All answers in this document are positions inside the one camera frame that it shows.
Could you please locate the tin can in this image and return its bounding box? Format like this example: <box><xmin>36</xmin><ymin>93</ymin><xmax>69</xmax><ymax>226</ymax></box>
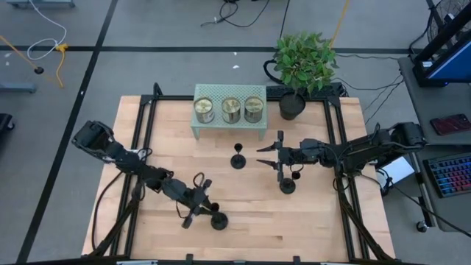
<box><xmin>221</xmin><ymin>96</ymin><xmax>242</xmax><ymax>124</ymax></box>
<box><xmin>244</xmin><ymin>96</ymin><xmax>265</xmax><ymax>124</ymax></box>
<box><xmin>194</xmin><ymin>96</ymin><xmax>216</xmax><ymax>124</ymax></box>

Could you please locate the black aluminium table frame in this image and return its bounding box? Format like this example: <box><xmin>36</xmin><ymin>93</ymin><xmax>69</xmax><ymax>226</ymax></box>
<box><xmin>88</xmin><ymin>82</ymin><xmax>395</xmax><ymax>265</ymax></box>

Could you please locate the green perforated metal shelf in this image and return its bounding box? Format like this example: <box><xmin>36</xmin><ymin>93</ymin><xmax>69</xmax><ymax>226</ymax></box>
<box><xmin>190</xmin><ymin>83</ymin><xmax>268</xmax><ymax>142</ymax></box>

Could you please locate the potted green plant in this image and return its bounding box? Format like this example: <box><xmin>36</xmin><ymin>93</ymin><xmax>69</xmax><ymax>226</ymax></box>
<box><xmin>274</xmin><ymin>31</ymin><xmax>340</xmax><ymax>121</ymax></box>

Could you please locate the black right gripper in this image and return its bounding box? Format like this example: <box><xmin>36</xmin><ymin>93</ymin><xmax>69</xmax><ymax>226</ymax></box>
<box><xmin>256</xmin><ymin>130</ymin><xmax>325</xmax><ymax>183</ymax></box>

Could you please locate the long black cable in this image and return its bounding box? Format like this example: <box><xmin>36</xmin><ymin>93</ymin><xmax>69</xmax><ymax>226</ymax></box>
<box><xmin>378</xmin><ymin>168</ymin><xmax>471</xmax><ymax>239</ymax></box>

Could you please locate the orange rod with black disc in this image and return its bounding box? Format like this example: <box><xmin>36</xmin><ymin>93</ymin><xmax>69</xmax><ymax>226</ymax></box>
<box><xmin>0</xmin><ymin>35</ymin><xmax>46</xmax><ymax>76</ymax></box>

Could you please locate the yellow cable with plug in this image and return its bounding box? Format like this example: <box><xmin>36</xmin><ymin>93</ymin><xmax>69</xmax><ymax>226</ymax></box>
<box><xmin>54</xmin><ymin>43</ymin><xmax>70</xmax><ymax>88</ymax></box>

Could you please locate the black candlestick holder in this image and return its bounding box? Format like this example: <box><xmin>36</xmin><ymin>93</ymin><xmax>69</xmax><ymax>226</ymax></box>
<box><xmin>279</xmin><ymin>170</ymin><xmax>302</xmax><ymax>195</ymax></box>
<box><xmin>230</xmin><ymin>142</ymin><xmax>247</xmax><ymax>170</ymax></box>
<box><xmin>210</xmin><ymin>202</ymin><xmax>229</xmax><ymax>231</ymax></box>

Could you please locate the white cable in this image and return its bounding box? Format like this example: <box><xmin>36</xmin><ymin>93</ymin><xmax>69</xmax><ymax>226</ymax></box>
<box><xmin>26</xmin><ymin>0</ymin><xmax>68</xmax><ymax>62</ymax></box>

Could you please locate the smartphone with dark red screen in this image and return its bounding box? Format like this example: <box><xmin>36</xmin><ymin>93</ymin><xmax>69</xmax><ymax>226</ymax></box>
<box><xmin>430</xmin><ymin>113</ymin><xmax>471</xmax><ymax>136</ymax></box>

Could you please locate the black floor fan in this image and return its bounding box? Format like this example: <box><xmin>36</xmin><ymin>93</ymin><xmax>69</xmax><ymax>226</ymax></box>
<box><xmin>426</xmin><ymin>0</ymin><xmax>471</xmax><ymax>42</ymax></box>

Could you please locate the backlit rainbow keyboard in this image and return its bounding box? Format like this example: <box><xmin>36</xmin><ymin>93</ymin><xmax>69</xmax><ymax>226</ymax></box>
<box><xmin>422</xmin><ymin>152</ymin><xmax>471</xmax><ymax>199</ymax></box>

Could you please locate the black looped hose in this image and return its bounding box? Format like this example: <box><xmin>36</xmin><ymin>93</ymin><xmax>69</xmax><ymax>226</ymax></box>
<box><xmin>263</xmin><ymin>58</ymin><xmax>286</xmax><ymax>85</ymax></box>

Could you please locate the grey furniture base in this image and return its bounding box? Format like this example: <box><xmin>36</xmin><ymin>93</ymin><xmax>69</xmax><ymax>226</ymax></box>
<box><xmin>0</xmin><ymin>81</ymin><xmax>38</xmax><ymax>94</ymax></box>

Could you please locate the grey side desk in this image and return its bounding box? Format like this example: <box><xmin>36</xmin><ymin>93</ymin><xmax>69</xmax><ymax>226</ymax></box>
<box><xmin>398</xmin><ymin>57</ymin><xmax>471</xmax><ymax>146</ymax></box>

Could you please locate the yellow hanging cable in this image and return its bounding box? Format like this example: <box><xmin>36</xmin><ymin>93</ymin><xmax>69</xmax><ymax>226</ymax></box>
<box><xmin>330</xmin><ymin>0</ymin><xmax>351</xmax><ymax>48</ymax></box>

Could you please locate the white box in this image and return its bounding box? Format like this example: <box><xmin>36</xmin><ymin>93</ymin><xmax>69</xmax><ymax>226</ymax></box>
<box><xmin>377</xmin><ymin>156</ymin><xmax>416</xmax><ymax>188</ymax></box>

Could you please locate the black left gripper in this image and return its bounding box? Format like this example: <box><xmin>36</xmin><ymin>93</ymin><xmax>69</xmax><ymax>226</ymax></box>
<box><xmin>161</xmin><ymin>178</ymin><xmax>221</xmax><ymax>230</ymax></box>

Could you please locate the black chair base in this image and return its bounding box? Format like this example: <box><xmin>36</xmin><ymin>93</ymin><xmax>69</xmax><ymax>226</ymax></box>
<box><xmin>0</xmin><ymin>113</ymin><xmax>16</xmax><ymax>134</ymax></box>

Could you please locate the black electronics box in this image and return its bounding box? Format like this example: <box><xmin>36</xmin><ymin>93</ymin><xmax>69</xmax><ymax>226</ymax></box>
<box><xmin>265</xmin><ymin>82</ymin><xmax>345</xmax><ymax>108</ymax></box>

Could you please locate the grey keyboard desk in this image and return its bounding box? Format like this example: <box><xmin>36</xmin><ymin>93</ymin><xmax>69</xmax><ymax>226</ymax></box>
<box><xmin>411</xmin><ymin>144</ymin><xmax>471</xmax><ymax>233</ymax></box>

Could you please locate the black floor cable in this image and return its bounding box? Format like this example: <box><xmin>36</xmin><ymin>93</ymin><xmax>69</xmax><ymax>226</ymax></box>
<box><xmin>200</xmin><ymin>0</ymin><xmax>272</xmax><ymax>29</ymax></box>

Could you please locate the computer monitor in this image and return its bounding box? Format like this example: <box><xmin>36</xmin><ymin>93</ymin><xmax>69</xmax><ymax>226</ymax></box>
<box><xmin>411</xmin><ymin>14</ymin><xmax>471</xmax><ymax>88</ymax></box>

